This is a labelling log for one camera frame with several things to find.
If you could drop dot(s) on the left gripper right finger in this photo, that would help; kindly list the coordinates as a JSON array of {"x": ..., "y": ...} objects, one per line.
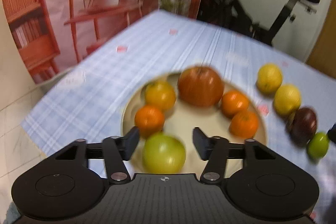
[{"x": 216, "y": 151}]

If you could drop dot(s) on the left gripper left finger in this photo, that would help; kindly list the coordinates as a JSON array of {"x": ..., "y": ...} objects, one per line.
[{"x": 117, "y": 150}]

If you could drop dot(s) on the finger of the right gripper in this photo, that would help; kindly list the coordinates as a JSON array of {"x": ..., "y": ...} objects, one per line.
[{"x": 331, "y": 134}]

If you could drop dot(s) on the green round fruit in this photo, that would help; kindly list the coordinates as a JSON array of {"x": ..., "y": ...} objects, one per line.
[{"x": 318, "y": 146}]

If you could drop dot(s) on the orange tangerine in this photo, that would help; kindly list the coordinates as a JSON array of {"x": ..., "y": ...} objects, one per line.
[
  {"x": 244, "y": 124},
  {"x": 233, "y": 102}
]

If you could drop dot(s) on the small orange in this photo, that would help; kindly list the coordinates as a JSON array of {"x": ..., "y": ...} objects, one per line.
[{"x": 149, "y": 120}]

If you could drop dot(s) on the yellow-green round fruit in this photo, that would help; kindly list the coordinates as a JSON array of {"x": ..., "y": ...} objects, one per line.
[{"x": 163, "y": 154}]

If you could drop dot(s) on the cream round plate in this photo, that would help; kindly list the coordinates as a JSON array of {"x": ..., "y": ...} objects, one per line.
[{"x": 181, "y": 120}]

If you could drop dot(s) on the orange tangerine front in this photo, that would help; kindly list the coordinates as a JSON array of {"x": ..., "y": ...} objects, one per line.
[{"x": 233, "y": 102}]

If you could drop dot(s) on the yellow lemon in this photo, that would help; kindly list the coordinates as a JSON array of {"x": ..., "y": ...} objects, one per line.
[
  {"x": 269, "y": 78},
  {"x": 287, "y": 99}
]

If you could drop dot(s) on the red apple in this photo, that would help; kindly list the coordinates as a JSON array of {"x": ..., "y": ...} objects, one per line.
[{"x": 200, "y": 86}]

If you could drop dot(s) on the yellow-orange citrus fruit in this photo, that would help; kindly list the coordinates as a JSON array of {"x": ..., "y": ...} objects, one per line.
[{"x": 160, "y": 94}]

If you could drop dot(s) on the blue plaid tablecloth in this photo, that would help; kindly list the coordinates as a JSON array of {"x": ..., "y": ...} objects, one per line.
[{"x": 89, "y": 101}]

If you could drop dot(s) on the wooden door panel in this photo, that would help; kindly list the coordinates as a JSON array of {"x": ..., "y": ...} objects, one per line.
[{"x": 323, "y": 55}]

